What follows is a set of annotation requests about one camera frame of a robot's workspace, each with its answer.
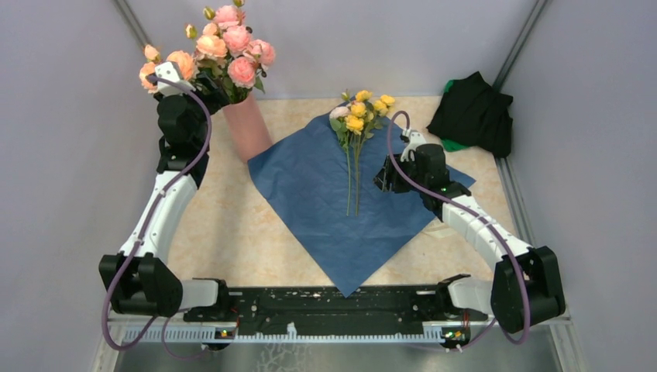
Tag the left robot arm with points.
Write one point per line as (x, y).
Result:
(137, 279)

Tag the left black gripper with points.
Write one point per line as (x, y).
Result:
(216, 98)

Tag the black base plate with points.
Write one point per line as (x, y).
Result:
(383, 310)

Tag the pale pink rose stem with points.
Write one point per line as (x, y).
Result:
(210, 49)

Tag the black cloth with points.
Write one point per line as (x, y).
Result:
(472, 113)

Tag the peach rose stem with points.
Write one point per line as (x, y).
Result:
(153, 57)

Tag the blue wrapping paper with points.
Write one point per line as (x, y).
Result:
(350, 233)

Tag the pink rose bunch in vase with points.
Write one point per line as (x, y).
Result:
(248, 59)

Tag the left aluminium frame post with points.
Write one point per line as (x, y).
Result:
(145, 20)

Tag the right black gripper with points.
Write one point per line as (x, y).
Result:
(388, 175)

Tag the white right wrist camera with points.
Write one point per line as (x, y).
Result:
(413, 140)

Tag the green cloth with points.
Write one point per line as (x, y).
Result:
(450, 145)

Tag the small yellow pink flower bouquet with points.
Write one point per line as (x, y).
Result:
(354, 123)

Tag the right aluminium frame post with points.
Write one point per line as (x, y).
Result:
(529, 25)

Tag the pink ceramic vase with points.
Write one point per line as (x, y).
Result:
(249, 132)

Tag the aluminium front rail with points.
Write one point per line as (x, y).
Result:
(174, 329)

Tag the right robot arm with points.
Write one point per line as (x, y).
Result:
(526, 288)

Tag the aluminium frame post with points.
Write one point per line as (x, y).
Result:
(145, 20)
(529, 25)

